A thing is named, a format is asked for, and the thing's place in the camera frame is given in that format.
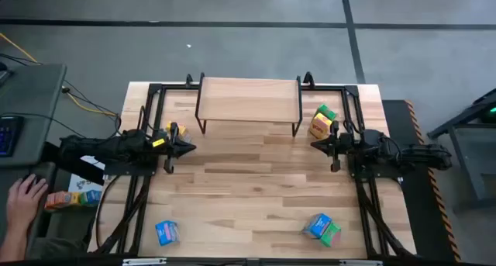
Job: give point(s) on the black mat hazard stripe edge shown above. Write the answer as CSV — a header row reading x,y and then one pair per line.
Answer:
x,y
430,219

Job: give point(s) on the person's forearm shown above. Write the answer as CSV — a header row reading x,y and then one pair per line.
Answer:
x,y
11,244

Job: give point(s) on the white paper sheet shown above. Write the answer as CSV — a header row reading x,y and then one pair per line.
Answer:
x,y
83,184

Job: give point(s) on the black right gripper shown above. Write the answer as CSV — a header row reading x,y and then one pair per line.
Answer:
x,y
336,146

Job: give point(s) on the green and blue box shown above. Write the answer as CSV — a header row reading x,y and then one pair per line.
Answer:
x,y
91,198

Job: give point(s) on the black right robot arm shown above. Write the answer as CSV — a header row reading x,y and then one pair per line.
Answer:
x,y
387,149

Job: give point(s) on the dark flat device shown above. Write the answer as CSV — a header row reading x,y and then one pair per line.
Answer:
x,y
3,70

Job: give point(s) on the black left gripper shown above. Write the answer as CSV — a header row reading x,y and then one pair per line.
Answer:
x,y
169,149

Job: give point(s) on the person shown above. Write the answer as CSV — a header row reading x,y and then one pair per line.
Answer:
x,y
58,248

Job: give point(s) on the black desk bar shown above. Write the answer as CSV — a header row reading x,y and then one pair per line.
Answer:
x,y
77,169

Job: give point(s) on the blue cereal box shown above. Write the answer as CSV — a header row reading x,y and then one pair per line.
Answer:
x,y
317,224
167,233

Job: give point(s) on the black table clamp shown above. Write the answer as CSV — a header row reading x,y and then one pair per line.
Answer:
x,y
308,78
188,80

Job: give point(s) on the green cereal box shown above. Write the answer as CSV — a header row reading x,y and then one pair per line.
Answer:
x,y
327,111
331,235

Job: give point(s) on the black keyboard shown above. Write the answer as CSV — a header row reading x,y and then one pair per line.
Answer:
x,y
9,136

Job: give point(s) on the black metal table frame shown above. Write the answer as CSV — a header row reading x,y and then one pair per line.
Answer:
x,y
352,89

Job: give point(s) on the silver metal bracket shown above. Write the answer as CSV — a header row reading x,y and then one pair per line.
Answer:
x,y
360,263
144,261

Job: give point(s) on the wooden shelf riser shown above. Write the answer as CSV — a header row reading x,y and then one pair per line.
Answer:
x,y
248,99

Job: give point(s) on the orange box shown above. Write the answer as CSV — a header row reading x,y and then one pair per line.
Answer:
x,y
58,200

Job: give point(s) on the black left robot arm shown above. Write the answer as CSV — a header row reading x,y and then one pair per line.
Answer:
x,y
108,147

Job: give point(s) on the person's hand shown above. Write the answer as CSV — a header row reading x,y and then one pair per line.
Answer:
x,y
23,202

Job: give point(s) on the grey desk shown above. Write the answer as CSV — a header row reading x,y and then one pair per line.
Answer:
x,y
35,103

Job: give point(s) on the grey metal stand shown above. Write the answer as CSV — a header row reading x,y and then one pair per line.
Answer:
x,y
484,103

